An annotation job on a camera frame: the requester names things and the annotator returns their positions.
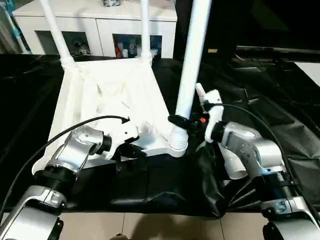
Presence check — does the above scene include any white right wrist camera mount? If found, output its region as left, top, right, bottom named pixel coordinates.
left=201, top=89, right=224, bottom=144

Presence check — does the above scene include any white plastic table leg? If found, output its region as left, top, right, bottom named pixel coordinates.
left=195, top=83, right=248, bottom=180
left=167, top=0, right=213, bottom=151
left=138, top=0, right=154, bottom=65
left=39, top=0, right=76, bottom=67

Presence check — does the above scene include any black work mat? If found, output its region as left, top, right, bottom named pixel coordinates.
left=0, top=52, right=320, bottom=218

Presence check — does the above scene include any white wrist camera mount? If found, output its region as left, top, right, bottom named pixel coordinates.
left=106, top=117, right=141, bottom=161
left=201, top=89, right=224, bottom=144

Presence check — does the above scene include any teal and white pole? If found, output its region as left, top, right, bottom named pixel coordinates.
left=4, top=0, right=33, bottom=55

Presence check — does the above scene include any black left wrist camera cable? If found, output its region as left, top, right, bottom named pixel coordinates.
left=0, top=115, right=131, bottom=208

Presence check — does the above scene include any white glass door cabinet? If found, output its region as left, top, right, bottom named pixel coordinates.
left=12, top=0, right=178, bottom=59

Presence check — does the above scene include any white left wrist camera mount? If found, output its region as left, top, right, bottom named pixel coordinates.
left=106, top=117, right=141, bottom=161

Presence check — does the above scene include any long black rod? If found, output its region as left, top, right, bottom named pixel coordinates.
left=236, top=45, right=320, bottom=55

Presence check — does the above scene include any small grey patterned ornament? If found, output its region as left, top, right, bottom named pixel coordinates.
left=101, top=0, right=122, bottom=8

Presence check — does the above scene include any flat white board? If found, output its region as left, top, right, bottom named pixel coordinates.
left=294, top=61, right=320, bottom=87

